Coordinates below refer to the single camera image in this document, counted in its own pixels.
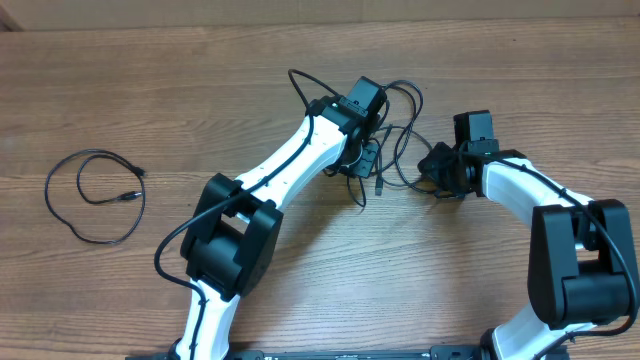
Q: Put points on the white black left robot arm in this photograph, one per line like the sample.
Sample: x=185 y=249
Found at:
x=232 y=238

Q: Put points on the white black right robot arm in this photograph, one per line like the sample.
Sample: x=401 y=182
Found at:
x=583 y=278

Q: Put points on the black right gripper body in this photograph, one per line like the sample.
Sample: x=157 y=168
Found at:
x=440 y=169

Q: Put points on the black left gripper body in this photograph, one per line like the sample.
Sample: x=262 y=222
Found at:
x=365 y=163

